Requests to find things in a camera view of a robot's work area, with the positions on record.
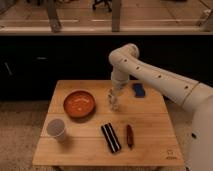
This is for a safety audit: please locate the clear plastic bottle white cap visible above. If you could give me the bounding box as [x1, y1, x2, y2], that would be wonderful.
[108, 89, 119, 111]

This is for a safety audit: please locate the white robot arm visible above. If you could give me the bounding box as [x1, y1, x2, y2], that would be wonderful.
[108, 43, 213, 171]

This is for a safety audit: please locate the orange bowl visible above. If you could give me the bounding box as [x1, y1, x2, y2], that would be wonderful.
[63, 91, 95, 118]

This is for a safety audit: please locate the blue sponge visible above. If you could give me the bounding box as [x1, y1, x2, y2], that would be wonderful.
[133, 83, 145, 98]

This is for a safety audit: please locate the wooden table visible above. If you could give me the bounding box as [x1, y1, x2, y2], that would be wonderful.
[33, 80, 184, 167]

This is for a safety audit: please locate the red brown pocket knife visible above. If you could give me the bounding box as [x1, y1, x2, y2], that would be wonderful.
[126, 125, 134, 148]

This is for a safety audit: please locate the black white striped case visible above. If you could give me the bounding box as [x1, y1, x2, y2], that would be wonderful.
[101, 123, 121, 153]

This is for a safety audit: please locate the white paper cup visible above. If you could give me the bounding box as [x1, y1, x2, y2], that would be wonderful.
[46, 119, 67, 142]

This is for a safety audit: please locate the grey metal post centre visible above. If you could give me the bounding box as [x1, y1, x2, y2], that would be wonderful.
[112, 0, 121, 32]

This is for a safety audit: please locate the grey metal post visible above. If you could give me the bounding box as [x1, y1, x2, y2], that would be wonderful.
[44, 0, 61, 33]
[112, 0, 121, 32]

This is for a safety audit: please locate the grey metal post left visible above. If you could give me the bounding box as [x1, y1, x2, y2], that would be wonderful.
[44, 0, 61, 33]

